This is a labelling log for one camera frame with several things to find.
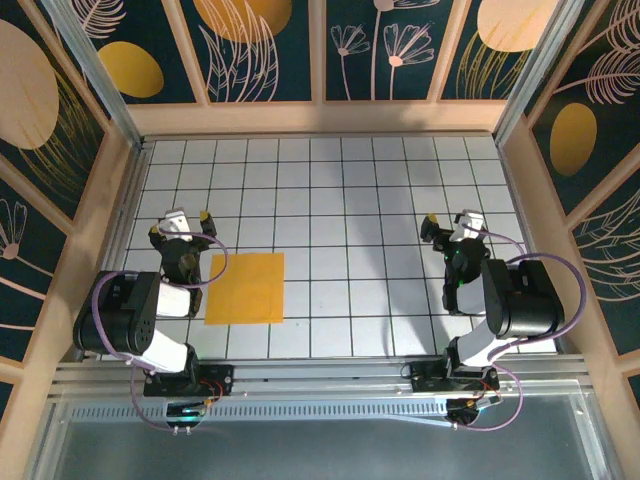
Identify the orange square paper sheet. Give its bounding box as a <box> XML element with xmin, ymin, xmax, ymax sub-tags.
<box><xmin>203</xmin><ymin>252</ymin><xmax>286</xmax><ymax>326</ymax></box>

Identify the white grid table mat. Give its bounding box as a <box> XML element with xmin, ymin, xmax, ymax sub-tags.
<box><xmin>97</xmin><ymin>137</ymin><xmax>559</xmax><ymax>361</ymax></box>

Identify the grey metal shelf plate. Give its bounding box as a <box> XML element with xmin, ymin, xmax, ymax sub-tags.
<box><xmin>29</xmin><ymin>394</ymin><xmax>614</xmax><ymax>480</ymax></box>

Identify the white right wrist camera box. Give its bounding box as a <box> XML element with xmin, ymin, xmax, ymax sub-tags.
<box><xmin>457</xmin><ymin>209</ymin><xmax>486</xmax><ymax>235</ymax></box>

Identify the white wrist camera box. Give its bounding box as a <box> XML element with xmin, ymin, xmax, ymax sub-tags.
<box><xmin>457</xmin><ymin>209</ymin><xmax>486</xmax><ymax>235</ymax></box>
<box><xmin>159</xmin><ymin>208</ymin><xmax>195</xmax><ymax>244</ymax></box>

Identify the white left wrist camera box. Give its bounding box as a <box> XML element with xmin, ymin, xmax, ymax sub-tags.
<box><xmin>159</xmin><ymin>208</ymin><xmax>195</xmax><ymax>244</ymax></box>

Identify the aluminium side rail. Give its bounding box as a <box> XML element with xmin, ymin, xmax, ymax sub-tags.
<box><xmin>74</xmin><ymin>139</ymin><xmax>152</xmax><ymax>362</ymax></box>

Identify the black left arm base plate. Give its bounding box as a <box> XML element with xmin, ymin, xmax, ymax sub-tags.
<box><xmin>143</xmin><ymin>363</ymin><xmax>235</xmax><ymax>397</ymax></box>

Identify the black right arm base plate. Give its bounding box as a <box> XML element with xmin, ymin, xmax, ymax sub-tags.
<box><xmin>409</xmin><ymin>360</ymin><xmax>501</xmax><ymax>394</ymax></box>

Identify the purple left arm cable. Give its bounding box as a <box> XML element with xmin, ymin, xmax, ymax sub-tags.
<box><xmin>93</xmin><ymin>219</ymin><xmax>230</xmax><ymax>435</ymax></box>

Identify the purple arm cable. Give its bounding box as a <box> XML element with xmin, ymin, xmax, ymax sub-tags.
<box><xmin>93</xmin><ymin>219</ymin><xmax>230</xmax><ymax>435</ymax></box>
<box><xmin>462</xmin><ymin>222</ymin><xmax>587</xmax><ymax>432</ymax></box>

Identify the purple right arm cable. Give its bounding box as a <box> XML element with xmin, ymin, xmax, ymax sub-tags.
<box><xmin>462</xmin><ymin>222</ymin><xmax>587</xmax><ymax>432</ymax></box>

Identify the aluminium corner post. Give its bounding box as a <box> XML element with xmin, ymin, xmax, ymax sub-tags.
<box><xmin>40</xmin><ymin>0</ymin><xmax>147</xmax><ymax>151</ymax></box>
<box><xmin>492</xmin><ymin>0</ymin><xmax>586</xmax><ymax>147</ymax></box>

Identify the aluminium cross rail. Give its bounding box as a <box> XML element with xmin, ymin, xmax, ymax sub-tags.
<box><xmin>49</xmin><ymin>353</ymin><xmax>594</xmax><ymax>401</ymax></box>

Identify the slotted grey cable duct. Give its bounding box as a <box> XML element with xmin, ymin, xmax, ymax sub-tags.
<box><xmin>69</xmin><ymin>397</ymin><xmax>451</xmax><ymax>424</ymax></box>

